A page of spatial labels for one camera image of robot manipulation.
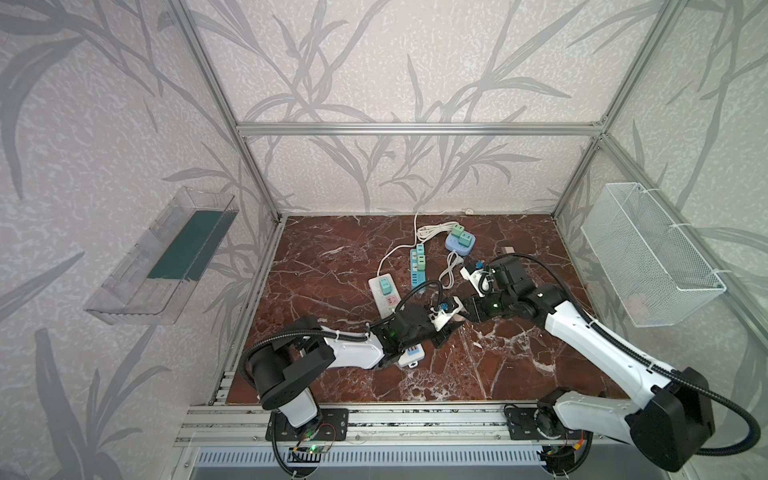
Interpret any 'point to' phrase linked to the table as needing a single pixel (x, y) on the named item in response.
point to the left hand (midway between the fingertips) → (462, 309)
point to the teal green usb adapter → (465, 239)
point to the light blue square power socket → (452, 243)
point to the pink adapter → (507, 250)
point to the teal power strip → (417, 277)
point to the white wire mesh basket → (655, 273)
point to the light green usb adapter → (457, 230)
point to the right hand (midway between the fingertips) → (460, 299)
